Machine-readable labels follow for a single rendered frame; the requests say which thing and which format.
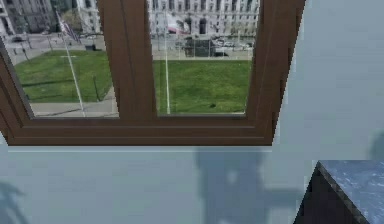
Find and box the brown framed window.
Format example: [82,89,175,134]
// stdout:
[0,0,307,147]

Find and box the dark cabinet with blue top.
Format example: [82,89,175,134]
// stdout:
[293,160,384,224]

